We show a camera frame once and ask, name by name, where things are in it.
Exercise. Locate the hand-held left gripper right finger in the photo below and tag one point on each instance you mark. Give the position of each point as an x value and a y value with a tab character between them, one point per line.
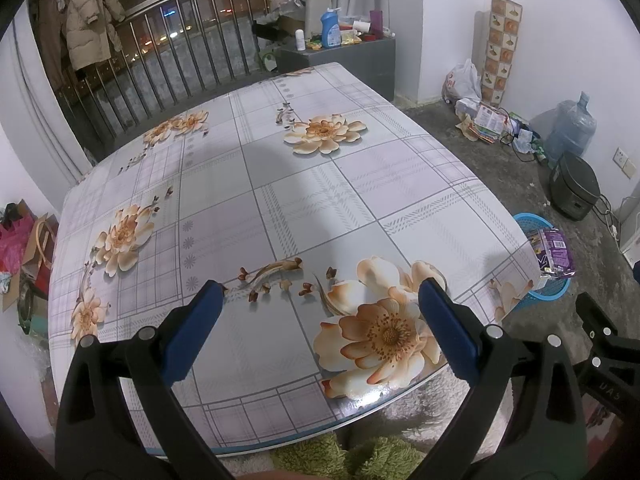
450	335

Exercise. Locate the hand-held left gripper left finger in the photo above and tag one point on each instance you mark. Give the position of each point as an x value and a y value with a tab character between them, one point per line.
195	335

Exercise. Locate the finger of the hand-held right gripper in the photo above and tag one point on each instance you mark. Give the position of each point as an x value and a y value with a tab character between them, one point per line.
597	317
612	380

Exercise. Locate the purple snack packet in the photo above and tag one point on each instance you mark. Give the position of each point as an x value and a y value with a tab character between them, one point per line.
555	250

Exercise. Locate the blue plastic basket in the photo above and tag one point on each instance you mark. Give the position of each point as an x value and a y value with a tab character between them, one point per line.
527	225

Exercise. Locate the white fluffy blanket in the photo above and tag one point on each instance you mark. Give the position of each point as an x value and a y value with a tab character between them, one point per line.
435	410

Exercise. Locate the black rice cooker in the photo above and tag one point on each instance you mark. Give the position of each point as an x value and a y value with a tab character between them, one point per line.
575	187

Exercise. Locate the floral tablecloth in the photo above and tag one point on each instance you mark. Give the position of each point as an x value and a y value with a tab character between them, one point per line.
280	210

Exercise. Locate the green fuzzy garment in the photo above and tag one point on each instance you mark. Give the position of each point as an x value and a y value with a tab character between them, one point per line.
310	460

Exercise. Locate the large water jug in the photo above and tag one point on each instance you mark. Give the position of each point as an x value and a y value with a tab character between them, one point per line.
572	127

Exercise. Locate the pink plastic bag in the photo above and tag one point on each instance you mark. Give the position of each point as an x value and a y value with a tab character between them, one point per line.
12	250

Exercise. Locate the pile of papers and packets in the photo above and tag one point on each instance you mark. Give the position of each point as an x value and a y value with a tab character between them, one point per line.
490	122

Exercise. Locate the white carton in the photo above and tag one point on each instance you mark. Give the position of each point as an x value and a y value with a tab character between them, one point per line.
466	108

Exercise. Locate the white plastic bag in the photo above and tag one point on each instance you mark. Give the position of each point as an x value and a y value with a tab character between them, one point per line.
462	82

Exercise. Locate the metal railing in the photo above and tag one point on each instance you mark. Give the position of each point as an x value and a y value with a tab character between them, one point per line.
200	55

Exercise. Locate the tile-pattern carton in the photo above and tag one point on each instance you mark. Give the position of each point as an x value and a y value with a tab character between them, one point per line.
502	45

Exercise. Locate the grey cabinet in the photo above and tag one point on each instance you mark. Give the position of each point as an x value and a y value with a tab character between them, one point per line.
340	62

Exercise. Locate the yellow snack packets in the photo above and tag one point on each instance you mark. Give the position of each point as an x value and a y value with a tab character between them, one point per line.
347	40

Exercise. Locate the small white bottle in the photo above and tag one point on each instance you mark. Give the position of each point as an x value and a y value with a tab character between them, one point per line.
300	41

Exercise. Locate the white paper cup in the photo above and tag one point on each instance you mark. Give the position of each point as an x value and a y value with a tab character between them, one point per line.
362	27

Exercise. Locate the purple box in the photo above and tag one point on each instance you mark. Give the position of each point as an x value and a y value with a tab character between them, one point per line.
376	22

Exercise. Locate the blue detergent bottle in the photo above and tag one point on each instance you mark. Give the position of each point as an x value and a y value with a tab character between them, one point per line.
331	30

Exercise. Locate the brown hanging garment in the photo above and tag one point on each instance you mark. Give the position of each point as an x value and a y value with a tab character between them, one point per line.
50	35

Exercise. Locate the beige puffer coat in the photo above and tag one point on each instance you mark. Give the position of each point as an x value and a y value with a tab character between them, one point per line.
90	15

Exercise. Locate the wall socket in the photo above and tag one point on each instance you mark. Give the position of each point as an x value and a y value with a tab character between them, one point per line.
625	162

